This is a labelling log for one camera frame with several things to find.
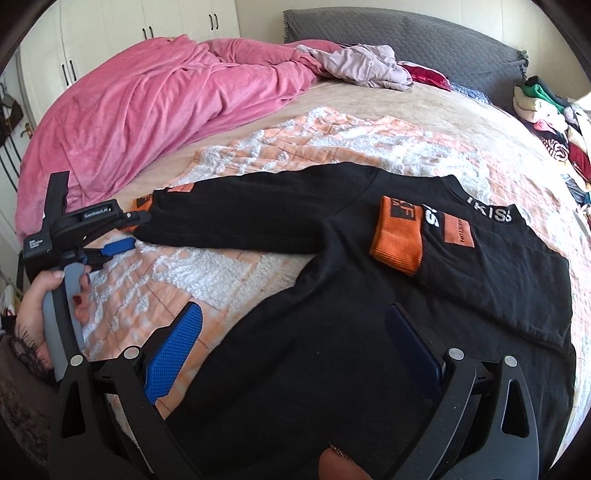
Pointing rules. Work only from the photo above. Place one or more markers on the orange white tufted blanket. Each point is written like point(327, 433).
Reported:
point(498, 165)

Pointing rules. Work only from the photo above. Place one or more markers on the grey quilted headboard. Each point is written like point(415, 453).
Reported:
point(465, 56)

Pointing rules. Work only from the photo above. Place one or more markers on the right hand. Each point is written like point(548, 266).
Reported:
point(333, 466)

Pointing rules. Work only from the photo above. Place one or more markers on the mauve crumpled garment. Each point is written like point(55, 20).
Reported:
point(373, 66)

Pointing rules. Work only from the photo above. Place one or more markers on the blue patterned cloth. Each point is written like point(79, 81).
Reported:
point(473, 94)

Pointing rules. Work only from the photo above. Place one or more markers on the black sweatshirt with orange cuffs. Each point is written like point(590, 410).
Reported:
point(313, 366)

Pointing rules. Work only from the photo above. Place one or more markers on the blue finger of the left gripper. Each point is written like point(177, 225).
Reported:
point(97, 257)

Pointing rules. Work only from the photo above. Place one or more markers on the red satin cloth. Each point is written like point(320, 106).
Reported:
point(427, 76)

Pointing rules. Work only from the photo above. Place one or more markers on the beige bed cover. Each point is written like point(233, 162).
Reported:
point(422, 106)

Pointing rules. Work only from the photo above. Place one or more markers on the pile of mixed clothes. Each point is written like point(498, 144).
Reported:
point(563, 127)

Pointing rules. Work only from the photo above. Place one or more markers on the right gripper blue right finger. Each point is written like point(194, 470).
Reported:
point(419, 350)

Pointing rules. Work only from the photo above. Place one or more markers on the white wardrobe with handles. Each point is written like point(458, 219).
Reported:
point(55, 43)

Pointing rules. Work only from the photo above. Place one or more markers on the pink duvet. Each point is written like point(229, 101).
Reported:
point(148, 101)

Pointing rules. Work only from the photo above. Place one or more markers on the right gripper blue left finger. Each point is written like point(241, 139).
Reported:
point(167, 349)

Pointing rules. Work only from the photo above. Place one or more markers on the left hand red nails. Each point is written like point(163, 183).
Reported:
point(29, 323)

